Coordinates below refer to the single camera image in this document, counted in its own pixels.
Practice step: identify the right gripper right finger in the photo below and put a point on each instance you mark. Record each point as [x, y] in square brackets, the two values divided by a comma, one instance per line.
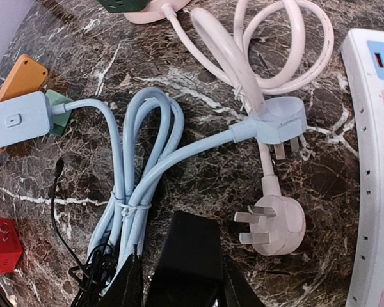
[236, 290]

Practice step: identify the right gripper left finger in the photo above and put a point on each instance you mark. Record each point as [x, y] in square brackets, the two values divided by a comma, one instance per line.
[127, 288]

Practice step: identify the black plug adapter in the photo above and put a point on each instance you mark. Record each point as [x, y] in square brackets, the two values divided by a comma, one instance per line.
[190, 268]

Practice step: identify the red cube socket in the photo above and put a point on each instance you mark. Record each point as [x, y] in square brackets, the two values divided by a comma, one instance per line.
[10, 246]

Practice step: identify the light blue power strip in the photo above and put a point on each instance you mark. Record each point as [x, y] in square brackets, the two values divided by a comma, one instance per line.
[23, 118]

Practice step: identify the white power strip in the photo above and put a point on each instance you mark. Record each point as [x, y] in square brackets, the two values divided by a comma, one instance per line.
[363, 57]

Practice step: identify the pink round socket base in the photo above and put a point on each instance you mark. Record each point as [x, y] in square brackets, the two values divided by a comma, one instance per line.
[156, 10]

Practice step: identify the orange power strip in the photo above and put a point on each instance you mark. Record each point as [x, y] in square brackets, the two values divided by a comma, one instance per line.
[24, 78]

